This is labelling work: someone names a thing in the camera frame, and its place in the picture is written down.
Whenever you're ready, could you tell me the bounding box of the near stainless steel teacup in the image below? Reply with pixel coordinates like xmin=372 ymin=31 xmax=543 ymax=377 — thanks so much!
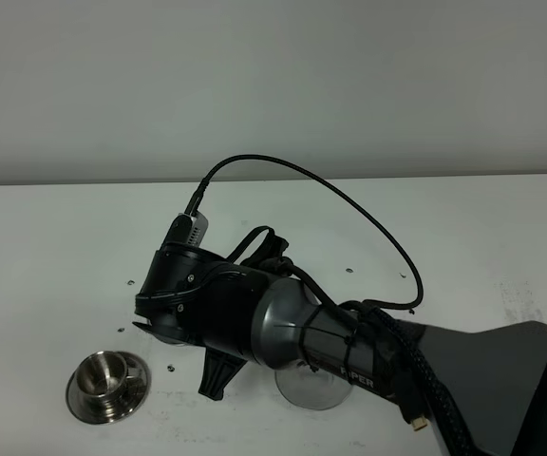
xmin=75 ymin=351 xmax=130 ymax=400

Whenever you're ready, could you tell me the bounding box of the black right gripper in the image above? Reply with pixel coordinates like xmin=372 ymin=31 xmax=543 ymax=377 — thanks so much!
xmin=135 ymin=242 xmax=247 ymax=401

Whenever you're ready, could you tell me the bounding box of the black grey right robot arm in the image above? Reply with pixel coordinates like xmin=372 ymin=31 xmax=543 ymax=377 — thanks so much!
xmin=135 ymin=243 xmax=547 ymax=455

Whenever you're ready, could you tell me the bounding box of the stainless steel teapot saucer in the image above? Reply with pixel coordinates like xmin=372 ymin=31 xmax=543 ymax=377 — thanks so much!
xmin=274 ymin=361 xmax=352 ymax=411

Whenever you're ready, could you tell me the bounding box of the black right camera cable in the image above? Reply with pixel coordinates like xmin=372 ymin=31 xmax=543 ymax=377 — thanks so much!
xmin=183 ymin=153 xmax=474 ymax=456

